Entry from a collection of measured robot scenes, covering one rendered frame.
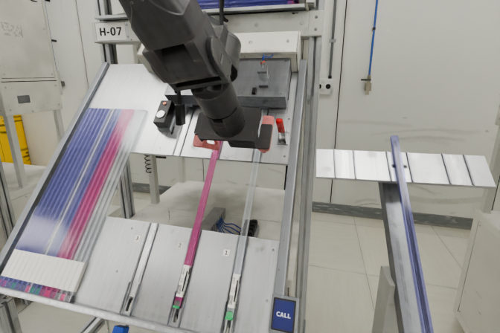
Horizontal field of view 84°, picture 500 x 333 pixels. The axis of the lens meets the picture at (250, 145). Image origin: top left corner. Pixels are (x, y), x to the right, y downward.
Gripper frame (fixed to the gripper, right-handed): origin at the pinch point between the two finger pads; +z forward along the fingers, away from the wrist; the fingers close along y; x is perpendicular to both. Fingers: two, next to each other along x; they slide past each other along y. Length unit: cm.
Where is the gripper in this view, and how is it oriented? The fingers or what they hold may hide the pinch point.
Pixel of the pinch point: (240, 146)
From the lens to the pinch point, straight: 54.9
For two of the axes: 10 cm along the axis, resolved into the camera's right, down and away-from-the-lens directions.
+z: 1.9, 4.6, 8.7
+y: -9.7, -0.5, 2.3
